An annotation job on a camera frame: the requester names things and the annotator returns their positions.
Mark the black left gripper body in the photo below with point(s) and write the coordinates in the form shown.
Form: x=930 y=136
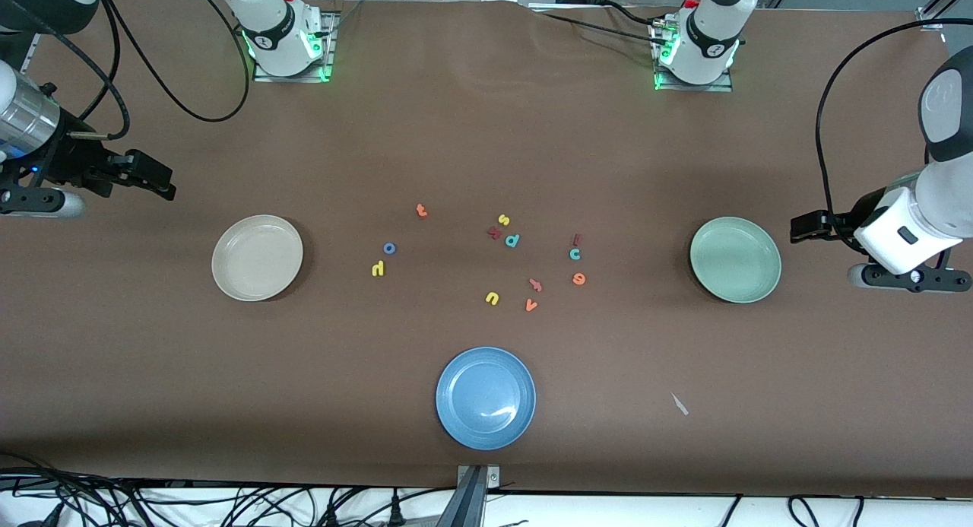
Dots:
x=842 y=225

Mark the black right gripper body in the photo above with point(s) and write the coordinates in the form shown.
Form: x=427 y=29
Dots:
x=70 y=164

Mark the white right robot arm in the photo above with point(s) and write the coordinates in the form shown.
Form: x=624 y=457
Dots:
x=274 y=25

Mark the green plate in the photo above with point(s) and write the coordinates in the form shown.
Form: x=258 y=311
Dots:
x=752 y=276

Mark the beige brown plate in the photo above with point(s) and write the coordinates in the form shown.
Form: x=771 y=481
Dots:
x=251 y=246

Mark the aluminium side profile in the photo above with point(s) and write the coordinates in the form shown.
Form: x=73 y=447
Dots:
x=29 y=55

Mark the small white paper scrap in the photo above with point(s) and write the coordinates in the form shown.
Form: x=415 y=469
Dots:
x=680 y=404

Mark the aluminium corner profile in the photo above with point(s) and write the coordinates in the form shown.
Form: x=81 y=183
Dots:
x=931 y=16

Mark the brown table cover sheet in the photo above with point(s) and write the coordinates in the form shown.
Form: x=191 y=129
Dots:
x=456 y=131

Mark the blue plate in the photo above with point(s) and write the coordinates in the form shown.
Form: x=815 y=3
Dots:
x=471 y=390

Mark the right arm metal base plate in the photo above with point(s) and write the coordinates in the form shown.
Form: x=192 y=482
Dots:
x=262 y=74

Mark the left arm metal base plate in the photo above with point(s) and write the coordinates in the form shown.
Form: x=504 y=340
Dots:
x=722 y=86

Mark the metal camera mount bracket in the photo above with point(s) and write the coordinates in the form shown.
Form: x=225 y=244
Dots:
x=477 y=475

